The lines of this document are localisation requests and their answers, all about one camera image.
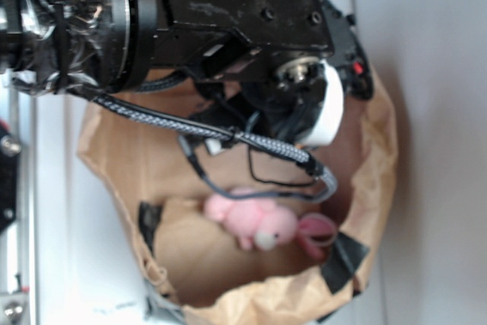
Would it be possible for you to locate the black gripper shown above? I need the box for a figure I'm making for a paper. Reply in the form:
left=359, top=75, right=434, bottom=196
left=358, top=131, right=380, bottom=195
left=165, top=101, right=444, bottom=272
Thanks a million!
left=154, top=0, right=374, bottom=146

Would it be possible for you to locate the grey braided cable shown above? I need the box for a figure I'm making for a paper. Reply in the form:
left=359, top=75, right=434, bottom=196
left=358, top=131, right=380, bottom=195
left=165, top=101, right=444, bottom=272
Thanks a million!
left=89, top=92, right=339, bottom=204

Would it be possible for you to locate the pink plush bunny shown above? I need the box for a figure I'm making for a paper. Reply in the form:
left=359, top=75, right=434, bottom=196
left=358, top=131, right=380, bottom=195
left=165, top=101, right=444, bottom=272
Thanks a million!
left=202, top=193, right=338, bottom=260

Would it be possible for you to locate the aluminium frame rail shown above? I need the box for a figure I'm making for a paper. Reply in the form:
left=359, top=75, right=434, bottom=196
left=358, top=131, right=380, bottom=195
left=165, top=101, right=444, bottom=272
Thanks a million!
left=1, top=87, right=38, bottom=324

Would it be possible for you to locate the brown paper bag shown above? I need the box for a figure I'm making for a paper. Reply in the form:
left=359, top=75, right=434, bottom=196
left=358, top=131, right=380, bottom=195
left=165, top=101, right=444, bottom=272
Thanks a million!
left=78, top=79, right=398, bottom=324

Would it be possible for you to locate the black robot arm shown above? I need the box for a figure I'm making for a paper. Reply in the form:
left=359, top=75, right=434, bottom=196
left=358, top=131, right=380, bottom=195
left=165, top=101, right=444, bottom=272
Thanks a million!
left=1, top=0, right=374, bottom=145

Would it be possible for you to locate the thin black wire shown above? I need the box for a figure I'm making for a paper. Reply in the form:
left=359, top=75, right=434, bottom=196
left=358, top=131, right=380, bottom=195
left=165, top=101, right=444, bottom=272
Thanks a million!
left=247, top=111, right=324, bottom=187

